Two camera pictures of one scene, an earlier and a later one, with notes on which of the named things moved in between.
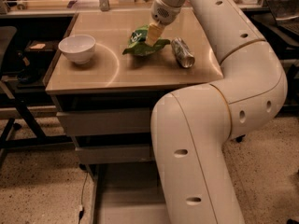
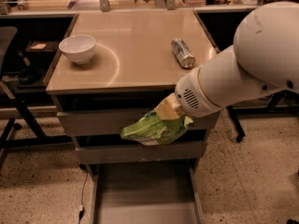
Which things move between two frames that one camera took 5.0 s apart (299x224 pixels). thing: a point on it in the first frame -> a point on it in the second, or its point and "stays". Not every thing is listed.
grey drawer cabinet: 113,67 stays
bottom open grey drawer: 129,193 stays
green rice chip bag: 137,45 -> 155,130
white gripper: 164,12 -> 187,94
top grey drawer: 99,122 stays
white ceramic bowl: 78,48 stays
